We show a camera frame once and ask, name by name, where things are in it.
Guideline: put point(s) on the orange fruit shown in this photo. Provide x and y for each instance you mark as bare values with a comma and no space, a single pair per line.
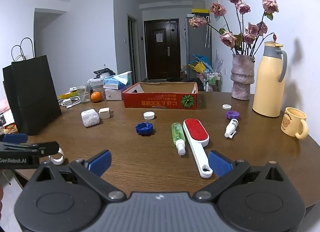
96,97

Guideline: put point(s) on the dried pink rose bouquet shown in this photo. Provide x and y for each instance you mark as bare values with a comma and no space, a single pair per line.
251,30

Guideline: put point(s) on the blue ridged bottle cap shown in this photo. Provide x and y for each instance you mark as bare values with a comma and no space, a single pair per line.
144,129

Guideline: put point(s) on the dark brown door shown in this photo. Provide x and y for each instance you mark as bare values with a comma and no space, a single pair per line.
162,54

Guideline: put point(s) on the clear container with white lid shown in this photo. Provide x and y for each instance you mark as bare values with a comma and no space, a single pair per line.
96,85

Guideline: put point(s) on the small white bottle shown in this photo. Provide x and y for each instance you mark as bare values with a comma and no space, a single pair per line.
231,126

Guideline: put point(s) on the red and white lint brush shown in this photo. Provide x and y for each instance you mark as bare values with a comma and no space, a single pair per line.
196,128

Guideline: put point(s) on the folded clear umbrella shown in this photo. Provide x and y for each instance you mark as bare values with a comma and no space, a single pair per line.
207,34

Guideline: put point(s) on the white tape roll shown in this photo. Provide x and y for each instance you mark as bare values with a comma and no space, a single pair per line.
58,161

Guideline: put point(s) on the yellow thermos jug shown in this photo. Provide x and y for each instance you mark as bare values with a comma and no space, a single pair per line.
267,84

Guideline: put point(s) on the blue tissue pack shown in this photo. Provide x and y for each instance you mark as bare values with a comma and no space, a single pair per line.
115,83

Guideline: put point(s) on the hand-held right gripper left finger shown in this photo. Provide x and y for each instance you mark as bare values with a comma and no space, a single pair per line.
101,163

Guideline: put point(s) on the orange cardboard box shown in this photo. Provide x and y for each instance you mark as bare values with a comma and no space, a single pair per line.
160,100

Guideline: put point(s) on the yellow and black box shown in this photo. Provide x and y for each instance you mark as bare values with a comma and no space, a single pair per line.
200,11

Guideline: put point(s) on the green spray bottle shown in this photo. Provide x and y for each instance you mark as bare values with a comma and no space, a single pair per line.
178,134

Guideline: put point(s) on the black folding holder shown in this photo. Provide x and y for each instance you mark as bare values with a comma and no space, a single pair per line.
103,72

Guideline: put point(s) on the purple wall decal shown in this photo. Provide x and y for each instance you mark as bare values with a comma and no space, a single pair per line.
218,59

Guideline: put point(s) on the yellow packet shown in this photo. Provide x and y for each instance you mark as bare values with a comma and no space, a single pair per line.
66,95

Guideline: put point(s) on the clear drinking glass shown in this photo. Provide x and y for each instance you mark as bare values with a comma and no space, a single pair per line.
83,95

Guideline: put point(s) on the yellow bear mug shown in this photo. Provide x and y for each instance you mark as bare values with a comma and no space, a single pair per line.
292,121

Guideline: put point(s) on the metal trolley rack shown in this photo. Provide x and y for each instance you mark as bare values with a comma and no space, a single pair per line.
212,79

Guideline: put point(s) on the grey refrigerator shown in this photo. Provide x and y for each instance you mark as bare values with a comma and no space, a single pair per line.
197,44

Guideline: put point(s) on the yellow bag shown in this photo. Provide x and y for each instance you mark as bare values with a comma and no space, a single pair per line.
197,67

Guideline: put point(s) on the white round bottle cap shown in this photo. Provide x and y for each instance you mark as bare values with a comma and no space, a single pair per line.
149,115

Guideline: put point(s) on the pink stone vase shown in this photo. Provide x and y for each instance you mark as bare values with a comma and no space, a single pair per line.
241,79

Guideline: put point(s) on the white charger plug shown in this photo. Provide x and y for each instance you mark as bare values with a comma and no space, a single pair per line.
104,113

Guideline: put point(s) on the white pellet container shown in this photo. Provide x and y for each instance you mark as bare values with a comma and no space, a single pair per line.
90,118

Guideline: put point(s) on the white tissue box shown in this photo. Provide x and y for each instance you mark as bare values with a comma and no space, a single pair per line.
113,94

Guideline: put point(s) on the small flat white cap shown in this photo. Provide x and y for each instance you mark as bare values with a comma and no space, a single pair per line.
226,106

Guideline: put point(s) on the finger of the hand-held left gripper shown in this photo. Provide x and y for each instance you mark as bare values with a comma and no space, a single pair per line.
15,138
46,146

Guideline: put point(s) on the black paper bag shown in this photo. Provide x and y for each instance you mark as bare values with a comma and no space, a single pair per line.
7,91
35,94

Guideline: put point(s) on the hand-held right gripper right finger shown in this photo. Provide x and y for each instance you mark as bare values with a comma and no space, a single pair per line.
220,164

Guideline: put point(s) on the purple ridged bottle cap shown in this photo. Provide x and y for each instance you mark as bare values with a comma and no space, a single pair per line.
233,115

